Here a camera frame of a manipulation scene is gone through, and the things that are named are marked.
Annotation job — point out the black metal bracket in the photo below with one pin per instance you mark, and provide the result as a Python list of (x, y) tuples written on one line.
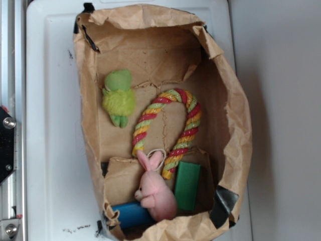
[(7, 145)]

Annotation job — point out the pink plush bunny toy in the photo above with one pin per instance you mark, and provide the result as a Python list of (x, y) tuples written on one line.
[(153, 193)]

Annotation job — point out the white plastic tray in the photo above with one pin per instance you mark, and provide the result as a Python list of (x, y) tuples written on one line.
[(61, 204)]

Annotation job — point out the brown paper-lined box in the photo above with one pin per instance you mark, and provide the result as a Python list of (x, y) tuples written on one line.
[(164, 49)]

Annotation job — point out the aluminium frame rail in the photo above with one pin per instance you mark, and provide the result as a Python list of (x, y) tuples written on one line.
[(13, 96)]

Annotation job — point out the green plush frog toy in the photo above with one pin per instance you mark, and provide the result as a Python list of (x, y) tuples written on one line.
[(118, 97)]

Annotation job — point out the multicolour twisted rope toy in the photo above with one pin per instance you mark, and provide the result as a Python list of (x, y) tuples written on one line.
[(184, 142)]

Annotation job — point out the green rectangular block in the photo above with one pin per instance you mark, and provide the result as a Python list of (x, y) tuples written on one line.
[(186, 187)]

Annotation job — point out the blue cylinder block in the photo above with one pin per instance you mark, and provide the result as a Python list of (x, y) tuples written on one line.
[(133, 214)]

